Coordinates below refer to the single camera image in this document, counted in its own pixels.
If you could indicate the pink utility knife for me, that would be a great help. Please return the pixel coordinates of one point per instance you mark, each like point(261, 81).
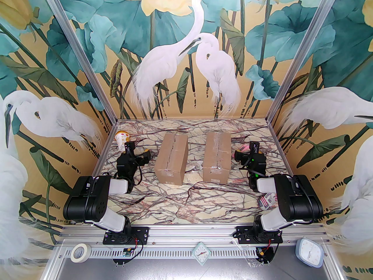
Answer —
point(244, 148)

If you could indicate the taped brown cardboard box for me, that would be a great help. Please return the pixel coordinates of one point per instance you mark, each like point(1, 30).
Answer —
point(217, 156)
point(172, 156)

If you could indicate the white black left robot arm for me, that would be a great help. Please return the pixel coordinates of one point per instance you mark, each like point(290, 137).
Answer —
point(87, 200)

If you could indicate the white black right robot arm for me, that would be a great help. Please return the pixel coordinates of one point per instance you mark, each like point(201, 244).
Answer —
point(297, 200)

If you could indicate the instant noodle cup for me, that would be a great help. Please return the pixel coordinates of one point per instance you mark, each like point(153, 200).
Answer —
point(122, 140)

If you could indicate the clear tape scrap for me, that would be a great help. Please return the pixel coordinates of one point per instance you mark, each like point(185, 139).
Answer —
point(198, 165)

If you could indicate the small green circuit board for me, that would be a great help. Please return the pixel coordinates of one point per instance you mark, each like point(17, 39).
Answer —
point(127, 252)

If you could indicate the yellow power connector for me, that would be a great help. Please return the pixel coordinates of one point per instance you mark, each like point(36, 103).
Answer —
point(263, 253)

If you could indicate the pale blue square clock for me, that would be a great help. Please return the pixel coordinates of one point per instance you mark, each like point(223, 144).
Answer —
point(309, 252)

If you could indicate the cream masking tape roll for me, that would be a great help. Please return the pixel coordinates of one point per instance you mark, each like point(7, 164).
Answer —
point(81, 260)

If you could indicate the green diamond clock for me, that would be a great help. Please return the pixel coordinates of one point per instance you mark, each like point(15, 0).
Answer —
point(201, 253)

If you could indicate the grey steel shelf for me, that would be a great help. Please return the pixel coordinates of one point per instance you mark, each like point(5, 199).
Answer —
point(174, 270)

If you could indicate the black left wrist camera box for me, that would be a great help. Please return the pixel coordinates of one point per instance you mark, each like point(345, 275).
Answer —
point(130, 147)

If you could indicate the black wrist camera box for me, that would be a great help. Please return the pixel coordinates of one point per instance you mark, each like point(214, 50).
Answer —
point(130, 147)
point(254, 148)

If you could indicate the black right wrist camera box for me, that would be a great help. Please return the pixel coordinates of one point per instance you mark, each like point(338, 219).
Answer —
point(254, 148)

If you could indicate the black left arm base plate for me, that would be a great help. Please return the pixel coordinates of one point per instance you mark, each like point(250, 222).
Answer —
point(140, 234)

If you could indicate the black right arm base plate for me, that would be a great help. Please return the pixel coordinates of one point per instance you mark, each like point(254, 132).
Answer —
point(243, 234)

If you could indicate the aluminium front rail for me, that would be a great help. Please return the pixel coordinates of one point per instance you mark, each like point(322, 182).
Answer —
point(189, 232)

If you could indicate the aluminium frame post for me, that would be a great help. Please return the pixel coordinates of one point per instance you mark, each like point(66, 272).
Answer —
point(79, 51)
point(304, 51)

